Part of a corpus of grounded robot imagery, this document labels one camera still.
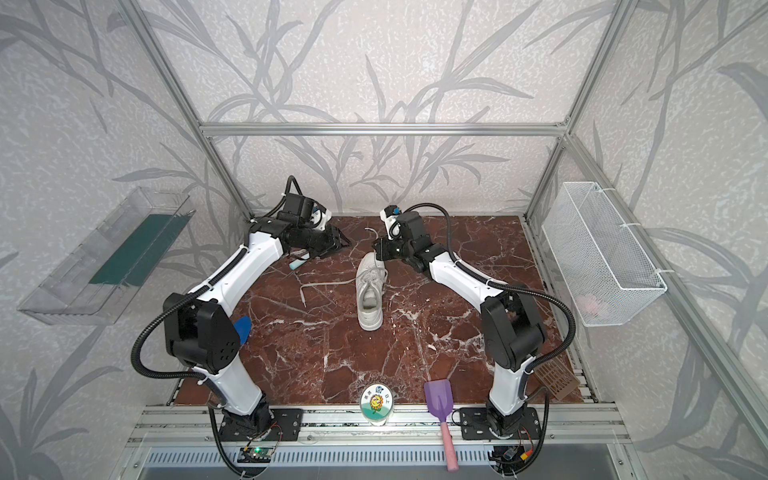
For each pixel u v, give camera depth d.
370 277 0.92
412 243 0.68
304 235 0.72
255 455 0.72
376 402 0.71
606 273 0.61
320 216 0.74
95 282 0.63
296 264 1.06
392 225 0.77
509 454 0.75
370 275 0.93
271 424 0.72
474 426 0.73
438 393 0.78
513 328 0.48
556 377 0.81
